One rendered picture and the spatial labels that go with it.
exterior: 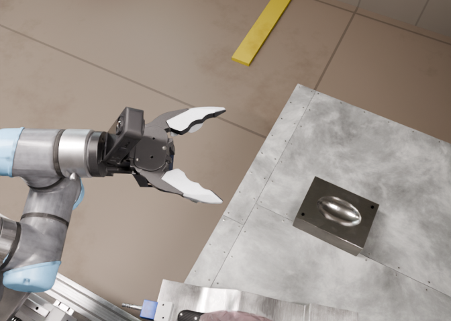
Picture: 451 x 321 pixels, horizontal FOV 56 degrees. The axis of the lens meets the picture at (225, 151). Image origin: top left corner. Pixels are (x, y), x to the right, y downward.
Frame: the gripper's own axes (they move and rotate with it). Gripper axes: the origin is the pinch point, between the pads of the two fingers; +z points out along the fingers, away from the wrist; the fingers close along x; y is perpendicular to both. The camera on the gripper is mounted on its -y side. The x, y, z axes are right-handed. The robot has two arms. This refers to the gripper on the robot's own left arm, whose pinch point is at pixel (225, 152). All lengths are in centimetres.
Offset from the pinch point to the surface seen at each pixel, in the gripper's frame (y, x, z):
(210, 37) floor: 168, -153, -15
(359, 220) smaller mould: 61, -5, 38
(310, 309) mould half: 53, 19, 21
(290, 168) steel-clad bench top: 70, -24, 20
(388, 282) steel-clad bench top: 65, 11, 45
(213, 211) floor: 152, -31, -8
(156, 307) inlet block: 57, 19, -17
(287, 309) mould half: 56, 19, 16
